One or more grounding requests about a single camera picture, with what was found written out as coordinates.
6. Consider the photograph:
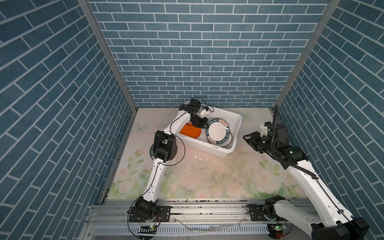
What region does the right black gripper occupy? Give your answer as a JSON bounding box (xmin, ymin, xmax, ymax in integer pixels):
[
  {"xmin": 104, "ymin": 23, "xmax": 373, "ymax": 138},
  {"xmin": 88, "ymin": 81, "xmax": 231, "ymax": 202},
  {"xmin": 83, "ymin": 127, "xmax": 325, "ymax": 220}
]
[{"xmin": 242, "ymin": 130, "xmax": 276, "ymax": 155}]

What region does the orange plate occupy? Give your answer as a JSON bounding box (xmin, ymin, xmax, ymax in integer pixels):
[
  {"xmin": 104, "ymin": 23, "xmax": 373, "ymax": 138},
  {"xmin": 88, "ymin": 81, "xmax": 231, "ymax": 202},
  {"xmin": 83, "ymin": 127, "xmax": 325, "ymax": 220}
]
[{"xmin": 180, "ymin": 123, "xmax": 202, "ymax": 139}]

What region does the green rimmed white plate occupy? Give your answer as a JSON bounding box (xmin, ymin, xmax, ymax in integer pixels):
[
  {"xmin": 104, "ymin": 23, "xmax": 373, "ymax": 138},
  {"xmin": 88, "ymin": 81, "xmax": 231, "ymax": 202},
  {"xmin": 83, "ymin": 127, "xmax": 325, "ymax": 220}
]
[
  {"xmin": 205, "ymin": 118, "xmax": 230, "ymax": 145},
  {"xmin": 150, "ymin": 145, "xmax": 155, "ymax": 160}
]

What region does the white plate black pattern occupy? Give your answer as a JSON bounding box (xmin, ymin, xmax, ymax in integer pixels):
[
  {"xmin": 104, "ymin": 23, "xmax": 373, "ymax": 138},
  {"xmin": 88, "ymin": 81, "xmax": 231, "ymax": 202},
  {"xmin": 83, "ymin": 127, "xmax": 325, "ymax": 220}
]
[{"xmin": 207, "ymin": 132, "xmax": 233, "ymax": 148}]

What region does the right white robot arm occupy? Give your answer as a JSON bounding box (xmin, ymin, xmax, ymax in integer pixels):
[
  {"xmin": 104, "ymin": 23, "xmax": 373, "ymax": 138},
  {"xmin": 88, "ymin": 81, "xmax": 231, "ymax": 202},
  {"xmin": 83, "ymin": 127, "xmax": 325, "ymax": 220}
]
[{"xmin": 243, "ymin": 132, "xmax": 369, "ymax": 240}]

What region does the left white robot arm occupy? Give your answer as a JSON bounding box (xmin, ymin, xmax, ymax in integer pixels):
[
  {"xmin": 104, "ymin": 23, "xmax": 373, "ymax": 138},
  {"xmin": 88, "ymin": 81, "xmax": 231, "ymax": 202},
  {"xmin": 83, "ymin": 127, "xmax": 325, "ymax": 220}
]
[{"xmin": 134, "ymin": 97, "xmax": 214, "ymax": 221}]

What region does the white plastic bin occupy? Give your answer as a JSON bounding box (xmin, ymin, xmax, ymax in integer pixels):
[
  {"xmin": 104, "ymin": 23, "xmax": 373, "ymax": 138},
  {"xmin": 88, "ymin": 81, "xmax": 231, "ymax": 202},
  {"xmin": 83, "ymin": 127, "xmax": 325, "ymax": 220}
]
[{"xmin": 164, "ymin": 104, "xmax": 243, "ymax": 158}]

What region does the floral table mat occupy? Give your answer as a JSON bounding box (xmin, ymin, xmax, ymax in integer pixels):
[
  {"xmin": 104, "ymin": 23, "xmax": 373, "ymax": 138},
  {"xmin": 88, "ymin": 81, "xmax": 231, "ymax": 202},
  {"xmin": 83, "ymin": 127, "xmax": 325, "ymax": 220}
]
[{"xmin": 108, "ymin": 108, "xmax": 306, "ymax": 200}]

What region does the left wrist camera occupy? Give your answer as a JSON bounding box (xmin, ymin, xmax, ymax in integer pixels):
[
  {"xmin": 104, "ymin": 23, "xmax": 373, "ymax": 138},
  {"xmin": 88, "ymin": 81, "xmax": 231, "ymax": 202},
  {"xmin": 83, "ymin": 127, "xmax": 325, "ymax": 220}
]
[{"xmin": 198, "ymin": 105, "xmax": 215, "ymax": 118}]

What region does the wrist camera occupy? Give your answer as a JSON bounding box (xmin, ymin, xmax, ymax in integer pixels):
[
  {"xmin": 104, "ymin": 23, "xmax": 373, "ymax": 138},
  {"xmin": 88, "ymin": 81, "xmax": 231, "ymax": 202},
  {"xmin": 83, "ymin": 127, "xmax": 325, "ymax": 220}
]
[
  {"xmin": 261, "ymin": 105, "xmax": 289, "ymax": 145},
  {"xmin": 198, "ymin": 105, "xmax": 215, "ymax": 118}
]

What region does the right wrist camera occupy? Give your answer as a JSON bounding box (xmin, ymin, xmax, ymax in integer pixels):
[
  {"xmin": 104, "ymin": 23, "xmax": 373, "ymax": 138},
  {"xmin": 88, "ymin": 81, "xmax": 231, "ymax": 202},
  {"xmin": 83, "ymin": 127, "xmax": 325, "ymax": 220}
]
[{"xmin": 261, "ymin": 105, "xmax": 289, "ymax": 145}]

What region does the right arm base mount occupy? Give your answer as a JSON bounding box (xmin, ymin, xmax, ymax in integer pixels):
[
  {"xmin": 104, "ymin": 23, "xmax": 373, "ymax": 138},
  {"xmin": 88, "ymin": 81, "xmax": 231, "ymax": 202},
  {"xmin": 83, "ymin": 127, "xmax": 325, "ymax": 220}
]
[{"xmin": 246, "ymin": 204, "xmax": 285, "ymax": 222}]

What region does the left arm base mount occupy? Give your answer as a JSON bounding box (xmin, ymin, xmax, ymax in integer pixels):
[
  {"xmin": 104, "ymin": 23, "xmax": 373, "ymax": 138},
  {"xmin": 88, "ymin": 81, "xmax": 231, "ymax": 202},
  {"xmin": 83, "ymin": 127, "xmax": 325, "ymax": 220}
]
[{"xmin": 128, "ymin": 206, "xmax": 171, "ymax": 223}]

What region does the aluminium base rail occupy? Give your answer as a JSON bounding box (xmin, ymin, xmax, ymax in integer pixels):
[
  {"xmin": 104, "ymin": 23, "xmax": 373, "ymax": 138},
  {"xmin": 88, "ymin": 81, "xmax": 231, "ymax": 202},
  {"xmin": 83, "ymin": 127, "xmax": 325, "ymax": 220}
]
[{"xmin": 85, "ymin": 199, "xmax": 334, "ymax": 226}]

